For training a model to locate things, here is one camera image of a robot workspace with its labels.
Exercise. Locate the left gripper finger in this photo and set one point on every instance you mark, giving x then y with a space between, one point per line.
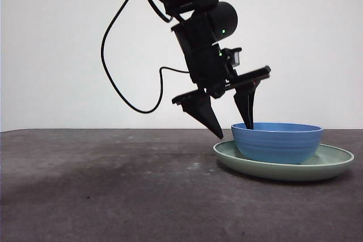
202 111
246 103

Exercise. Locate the blue ribbed bowl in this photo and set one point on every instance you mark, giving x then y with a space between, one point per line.
278 145

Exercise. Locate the green round plate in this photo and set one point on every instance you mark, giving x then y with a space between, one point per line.
283 172

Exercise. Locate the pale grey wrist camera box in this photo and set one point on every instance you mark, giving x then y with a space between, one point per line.
234 57

